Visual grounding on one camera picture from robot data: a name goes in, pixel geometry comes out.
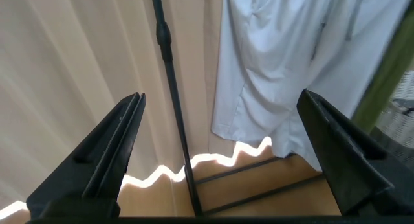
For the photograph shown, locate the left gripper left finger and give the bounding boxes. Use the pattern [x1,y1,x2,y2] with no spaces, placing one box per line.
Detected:
[25,92,147,218]

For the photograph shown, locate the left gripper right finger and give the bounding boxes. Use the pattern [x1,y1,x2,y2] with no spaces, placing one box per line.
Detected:
[296,89,414,217]

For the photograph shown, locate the green printed shirt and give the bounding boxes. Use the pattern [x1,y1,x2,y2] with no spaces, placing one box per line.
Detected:
[351,0,414,134]

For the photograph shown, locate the pale grey shorts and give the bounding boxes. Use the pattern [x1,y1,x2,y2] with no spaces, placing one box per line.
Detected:
[211,0,413,172]

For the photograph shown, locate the white laundry basket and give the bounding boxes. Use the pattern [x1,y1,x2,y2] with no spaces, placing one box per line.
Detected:
[369,70,414,172]

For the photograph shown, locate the black clothes rack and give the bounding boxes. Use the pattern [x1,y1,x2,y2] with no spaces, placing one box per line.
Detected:
[150,0,326,218]

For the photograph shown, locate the beige curtain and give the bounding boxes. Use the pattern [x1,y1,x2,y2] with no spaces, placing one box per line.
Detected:
[0,0,269,202]

